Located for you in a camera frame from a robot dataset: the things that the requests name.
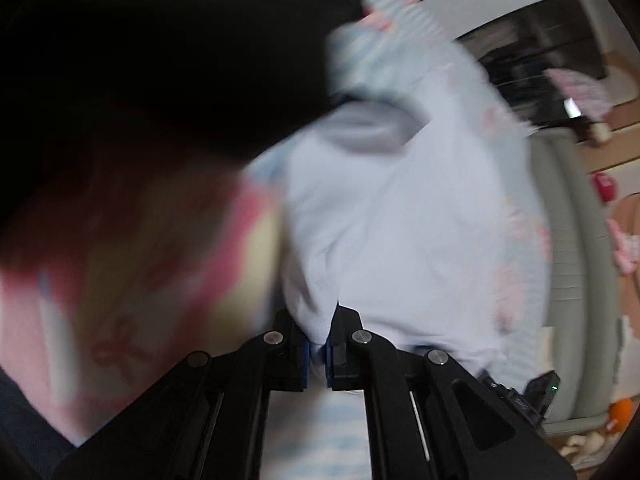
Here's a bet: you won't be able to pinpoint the white shirt navy trim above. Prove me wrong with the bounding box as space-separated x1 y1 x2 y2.
278 69 542 376

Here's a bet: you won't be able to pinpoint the orange and cream plush toys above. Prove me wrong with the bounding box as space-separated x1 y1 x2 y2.
559 396 639 469

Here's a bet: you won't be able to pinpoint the blue checkered cartoon blanket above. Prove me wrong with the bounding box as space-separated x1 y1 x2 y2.
1 0 552 479

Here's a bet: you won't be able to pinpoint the pink plush toy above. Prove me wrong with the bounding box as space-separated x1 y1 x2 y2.
608 219 639 275

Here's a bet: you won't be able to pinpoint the red plush toy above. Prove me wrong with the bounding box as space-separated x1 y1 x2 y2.
591 171 617 204

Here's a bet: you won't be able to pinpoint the black garment pile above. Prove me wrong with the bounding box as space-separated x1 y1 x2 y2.
1 0 364 233

